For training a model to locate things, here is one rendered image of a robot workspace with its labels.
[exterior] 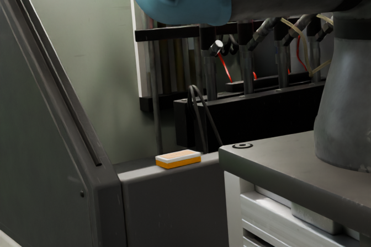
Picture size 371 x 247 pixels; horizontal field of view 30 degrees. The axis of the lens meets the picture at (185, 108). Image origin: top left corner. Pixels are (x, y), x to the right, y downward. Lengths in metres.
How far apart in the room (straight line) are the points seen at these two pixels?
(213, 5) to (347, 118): 0.13
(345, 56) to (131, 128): 0.99
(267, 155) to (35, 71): 0.48
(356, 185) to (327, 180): 0.02
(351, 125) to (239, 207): 0.21
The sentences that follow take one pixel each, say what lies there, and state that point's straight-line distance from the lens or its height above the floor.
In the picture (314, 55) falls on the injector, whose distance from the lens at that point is 1.33.
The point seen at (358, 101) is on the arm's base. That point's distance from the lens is 0.47.
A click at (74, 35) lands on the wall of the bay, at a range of 1.37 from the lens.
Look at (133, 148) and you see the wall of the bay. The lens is 1.45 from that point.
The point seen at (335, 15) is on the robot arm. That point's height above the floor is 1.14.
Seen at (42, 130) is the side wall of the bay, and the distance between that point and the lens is 0.93.
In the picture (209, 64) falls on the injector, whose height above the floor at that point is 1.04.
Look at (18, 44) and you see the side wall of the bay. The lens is 0.97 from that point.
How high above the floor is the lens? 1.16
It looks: 9 degrees down
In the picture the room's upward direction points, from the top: 4 degrees counter-clockwise
